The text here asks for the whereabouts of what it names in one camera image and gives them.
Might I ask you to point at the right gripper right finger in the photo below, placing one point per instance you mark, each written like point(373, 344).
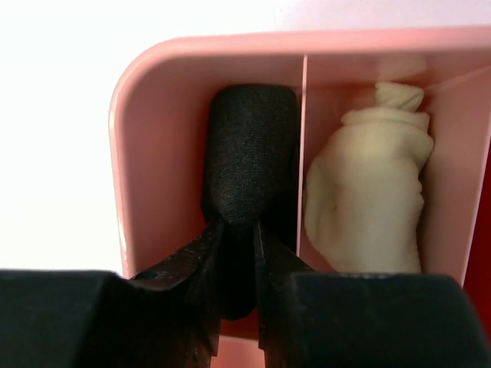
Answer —
point(313, 319)

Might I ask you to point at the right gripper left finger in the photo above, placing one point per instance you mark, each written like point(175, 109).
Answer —
point(165, 316)

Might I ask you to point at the pale yellow sock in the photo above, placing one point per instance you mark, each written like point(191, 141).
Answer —
point(363, 195)

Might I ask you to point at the black sock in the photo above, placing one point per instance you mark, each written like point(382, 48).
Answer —
point(250, 176)

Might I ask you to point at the red rolled sock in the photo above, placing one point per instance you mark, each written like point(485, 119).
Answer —
point(477, 280)

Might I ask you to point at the pink divided organizer box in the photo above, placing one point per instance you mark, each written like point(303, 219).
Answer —
point(159, 120)

